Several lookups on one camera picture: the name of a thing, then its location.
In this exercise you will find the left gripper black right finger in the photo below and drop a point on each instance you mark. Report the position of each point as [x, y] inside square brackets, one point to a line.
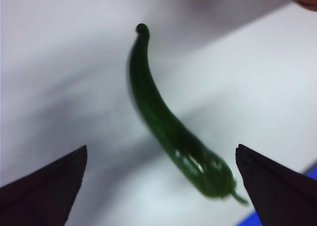
[280, 193]

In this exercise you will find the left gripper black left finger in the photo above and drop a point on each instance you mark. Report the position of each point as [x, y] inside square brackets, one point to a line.
[39, 198]

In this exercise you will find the green curved cucumber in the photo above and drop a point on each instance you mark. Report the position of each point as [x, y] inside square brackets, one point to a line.
[153, 107]

